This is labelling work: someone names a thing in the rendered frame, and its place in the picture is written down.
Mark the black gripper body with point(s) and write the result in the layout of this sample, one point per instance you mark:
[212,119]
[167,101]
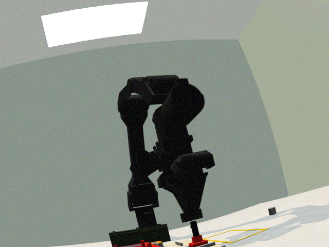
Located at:
[184,162]

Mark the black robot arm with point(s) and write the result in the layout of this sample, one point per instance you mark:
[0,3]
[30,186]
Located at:
[181,102]

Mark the black wheel with white hub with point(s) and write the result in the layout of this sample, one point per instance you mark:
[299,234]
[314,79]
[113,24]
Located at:
[185,217]

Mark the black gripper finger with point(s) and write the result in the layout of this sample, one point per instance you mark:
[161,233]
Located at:
[192,188]
[177,192]

